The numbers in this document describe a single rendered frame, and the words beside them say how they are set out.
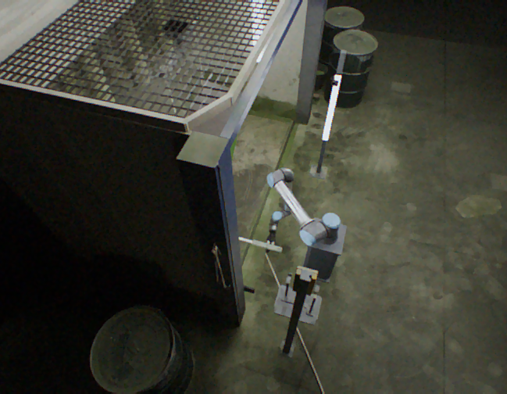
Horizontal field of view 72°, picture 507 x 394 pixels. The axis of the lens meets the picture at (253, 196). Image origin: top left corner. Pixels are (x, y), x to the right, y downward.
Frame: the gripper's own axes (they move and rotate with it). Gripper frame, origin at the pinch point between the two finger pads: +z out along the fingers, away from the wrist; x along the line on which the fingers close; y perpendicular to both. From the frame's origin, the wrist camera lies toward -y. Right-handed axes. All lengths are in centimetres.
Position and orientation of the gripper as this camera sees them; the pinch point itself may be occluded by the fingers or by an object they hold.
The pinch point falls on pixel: (269, 248)
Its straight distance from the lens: 359.3
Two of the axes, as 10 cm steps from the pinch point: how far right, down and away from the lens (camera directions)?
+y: -1.7, 3.9, 9.0
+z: -2.1, 8.8, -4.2
